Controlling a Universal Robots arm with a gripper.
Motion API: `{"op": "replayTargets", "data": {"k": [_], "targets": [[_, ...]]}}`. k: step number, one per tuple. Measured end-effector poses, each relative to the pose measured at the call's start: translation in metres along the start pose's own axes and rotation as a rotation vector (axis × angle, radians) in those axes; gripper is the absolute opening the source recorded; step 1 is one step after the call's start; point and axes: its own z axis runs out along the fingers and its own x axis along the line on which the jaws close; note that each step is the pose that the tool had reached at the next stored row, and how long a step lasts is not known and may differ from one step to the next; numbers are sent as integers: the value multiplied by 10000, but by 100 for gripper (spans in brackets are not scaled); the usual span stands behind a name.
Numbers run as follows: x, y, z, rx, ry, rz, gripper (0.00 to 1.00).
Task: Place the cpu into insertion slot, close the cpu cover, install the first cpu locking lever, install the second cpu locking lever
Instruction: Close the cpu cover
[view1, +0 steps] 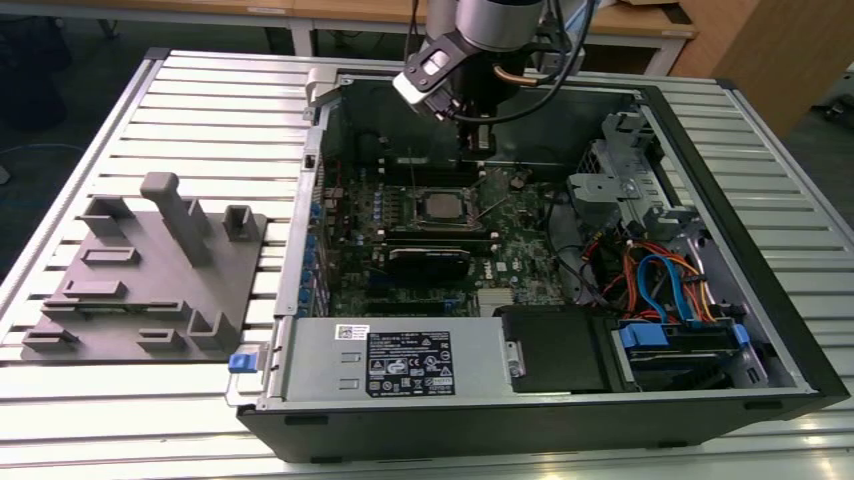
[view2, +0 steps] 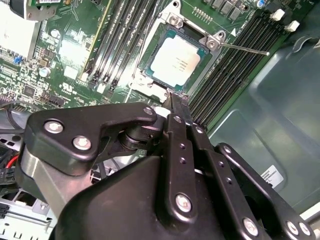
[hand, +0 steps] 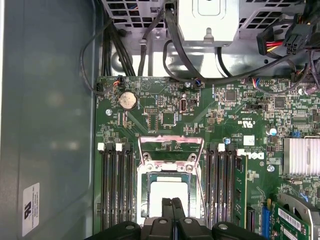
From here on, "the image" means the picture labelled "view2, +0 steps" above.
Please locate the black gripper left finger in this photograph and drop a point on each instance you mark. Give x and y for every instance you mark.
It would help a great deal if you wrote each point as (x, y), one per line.
(75, 117)

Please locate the silver topped CPU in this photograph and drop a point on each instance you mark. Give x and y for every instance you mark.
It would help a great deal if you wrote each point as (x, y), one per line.
(175, 60)

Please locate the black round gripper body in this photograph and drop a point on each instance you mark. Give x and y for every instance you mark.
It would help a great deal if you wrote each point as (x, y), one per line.
(120, 205)

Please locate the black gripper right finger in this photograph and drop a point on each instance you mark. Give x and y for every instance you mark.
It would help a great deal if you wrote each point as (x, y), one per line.
(225, 172)

